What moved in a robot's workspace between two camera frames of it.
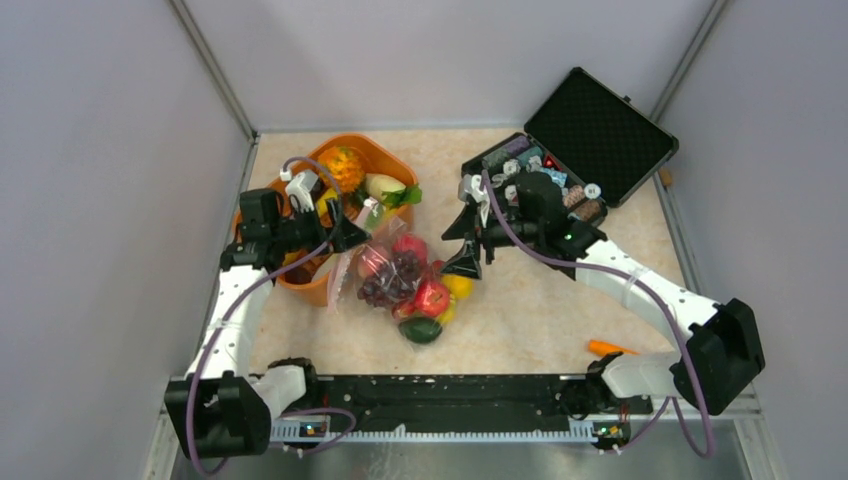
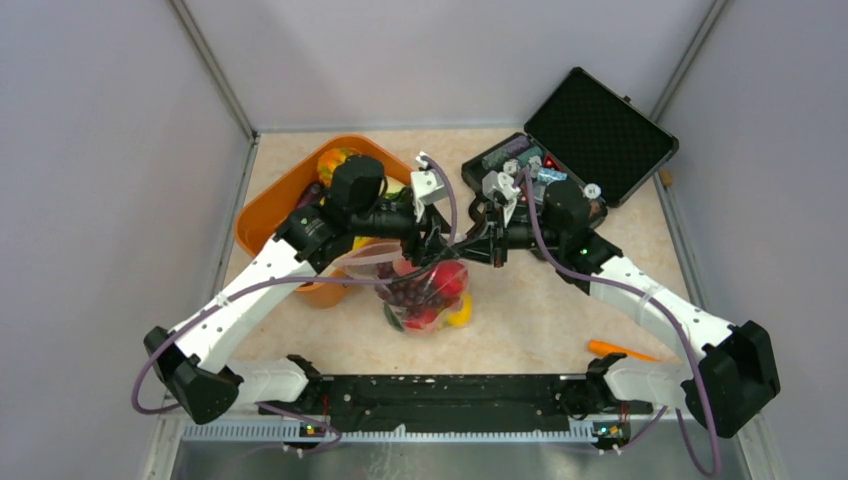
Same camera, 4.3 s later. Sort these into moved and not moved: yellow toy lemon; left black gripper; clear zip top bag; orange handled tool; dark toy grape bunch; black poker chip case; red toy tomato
Moved: left black gripper; clear zip top bag; dark toy grape bunch; yellow toy lemon; red toy tomato
Not moved: orange handled tool; black poker chip case
